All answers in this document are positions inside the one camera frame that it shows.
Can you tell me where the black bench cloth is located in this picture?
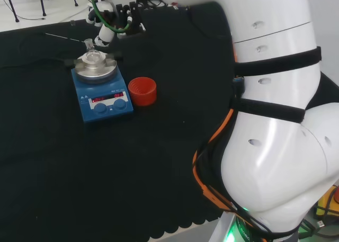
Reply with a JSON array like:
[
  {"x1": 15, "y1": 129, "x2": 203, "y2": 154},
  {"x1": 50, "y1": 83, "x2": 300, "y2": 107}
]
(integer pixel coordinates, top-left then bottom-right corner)
[{"x1": 0, "y1": 1, "x2": 339, "y2": 241}]

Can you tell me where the orange cable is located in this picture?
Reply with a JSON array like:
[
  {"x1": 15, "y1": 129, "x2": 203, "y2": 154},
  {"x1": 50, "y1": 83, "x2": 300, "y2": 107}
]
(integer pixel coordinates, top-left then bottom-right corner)
[{"x1": 192, "y1": 47, "x2": 246, "y2": 214}]

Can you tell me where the heater with blue base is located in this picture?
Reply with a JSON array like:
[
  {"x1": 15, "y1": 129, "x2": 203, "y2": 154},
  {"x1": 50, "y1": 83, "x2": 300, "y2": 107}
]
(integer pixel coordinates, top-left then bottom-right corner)
[{"x1": 64, "y1": 51, "x2": 135, "y2": 124}]

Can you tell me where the thin glass rod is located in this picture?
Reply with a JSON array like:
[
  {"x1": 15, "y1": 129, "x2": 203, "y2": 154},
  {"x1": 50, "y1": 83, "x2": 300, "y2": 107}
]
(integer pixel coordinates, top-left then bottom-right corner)
[{"x1": 44, "y1": 32, "x2": 86, "y2": 43}]

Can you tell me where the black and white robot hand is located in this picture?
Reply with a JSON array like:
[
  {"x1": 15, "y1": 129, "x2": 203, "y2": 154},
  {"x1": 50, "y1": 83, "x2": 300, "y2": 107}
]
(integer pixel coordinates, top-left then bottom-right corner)
[{"x1": 86, "y1": 0, "x2": 146, "y2": 47}]

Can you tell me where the red ribbed plastic cup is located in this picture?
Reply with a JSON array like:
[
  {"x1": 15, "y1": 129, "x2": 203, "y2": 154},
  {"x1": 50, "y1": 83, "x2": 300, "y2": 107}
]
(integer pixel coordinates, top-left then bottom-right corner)
[{"x1": 128, "y1": 77, "x2": 157, "y2": 107}]

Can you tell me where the clear round-bottom glass flask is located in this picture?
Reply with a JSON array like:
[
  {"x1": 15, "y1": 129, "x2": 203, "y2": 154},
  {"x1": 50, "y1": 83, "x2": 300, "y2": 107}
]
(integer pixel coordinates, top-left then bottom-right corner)
[{"x1": 84, "y1": 38, "x2": 104, "y2": 66}]

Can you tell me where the yellow stop button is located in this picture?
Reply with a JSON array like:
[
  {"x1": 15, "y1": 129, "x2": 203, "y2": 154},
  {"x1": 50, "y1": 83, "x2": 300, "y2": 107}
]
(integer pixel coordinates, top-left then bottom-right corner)
[{"x1": 314, "y1": 183, "x2": 339, "y2": 219}]

